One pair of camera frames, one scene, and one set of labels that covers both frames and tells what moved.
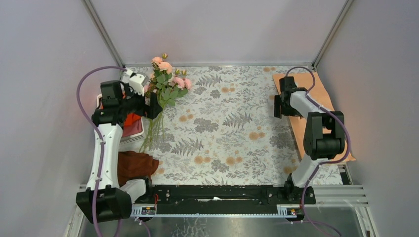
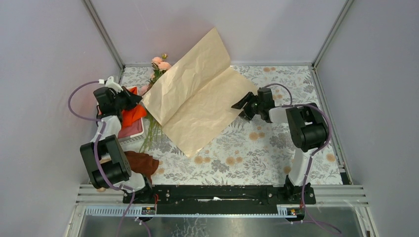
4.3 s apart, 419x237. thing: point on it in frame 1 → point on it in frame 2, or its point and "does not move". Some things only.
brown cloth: [133, 165] does not move
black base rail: [221, 199] does not move
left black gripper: [155, 108] → [132, 98]
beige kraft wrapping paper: [308, 81] → [193, 102]
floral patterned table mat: [230, 128] does not move
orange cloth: [130, 119] does not move
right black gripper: [277, 109] → [246, 98]
